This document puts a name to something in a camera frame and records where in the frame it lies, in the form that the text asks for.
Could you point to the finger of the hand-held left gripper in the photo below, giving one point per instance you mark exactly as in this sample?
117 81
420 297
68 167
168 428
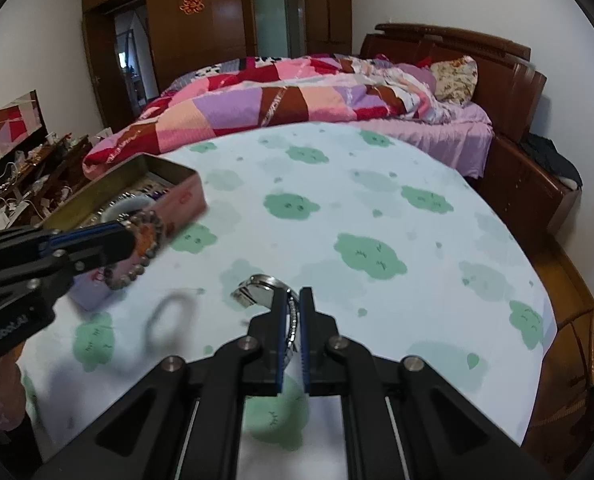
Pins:
77 239
107 252

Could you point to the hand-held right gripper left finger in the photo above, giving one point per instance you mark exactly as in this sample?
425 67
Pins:
277 355

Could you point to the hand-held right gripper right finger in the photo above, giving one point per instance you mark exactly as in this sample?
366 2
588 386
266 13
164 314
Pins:
305 355

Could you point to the grey jade bangle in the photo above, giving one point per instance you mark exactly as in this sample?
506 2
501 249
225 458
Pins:
127 206

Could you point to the silver wristwatch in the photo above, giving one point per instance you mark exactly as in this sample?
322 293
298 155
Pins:
257 292

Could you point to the pink tin box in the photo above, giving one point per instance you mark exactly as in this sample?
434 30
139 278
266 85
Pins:
177 205

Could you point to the cluttered wooden desk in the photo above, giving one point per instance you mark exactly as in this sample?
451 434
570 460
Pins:
32 185

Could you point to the patchwork quilt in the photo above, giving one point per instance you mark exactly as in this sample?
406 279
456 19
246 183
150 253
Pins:
227 105

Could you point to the wooden wardrobe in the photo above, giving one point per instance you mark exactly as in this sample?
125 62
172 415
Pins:
217 20

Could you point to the red paper decoration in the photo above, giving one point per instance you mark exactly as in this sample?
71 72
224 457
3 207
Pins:
192 3

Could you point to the pink bed sheet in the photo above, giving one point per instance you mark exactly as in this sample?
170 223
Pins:
457 135

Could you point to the wooden nightstand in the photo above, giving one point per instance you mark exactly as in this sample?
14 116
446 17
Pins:
517 185

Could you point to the wooden chair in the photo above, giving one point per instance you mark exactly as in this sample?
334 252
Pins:
584 360

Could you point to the floral pillow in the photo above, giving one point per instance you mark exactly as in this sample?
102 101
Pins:
454 80

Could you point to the dark cloth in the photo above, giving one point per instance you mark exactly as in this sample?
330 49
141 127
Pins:
552 160

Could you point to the wooden bed headboard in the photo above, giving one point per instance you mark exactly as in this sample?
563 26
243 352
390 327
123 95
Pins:
507 80

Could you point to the red and white wall poster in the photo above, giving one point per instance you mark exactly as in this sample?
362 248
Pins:
7 130

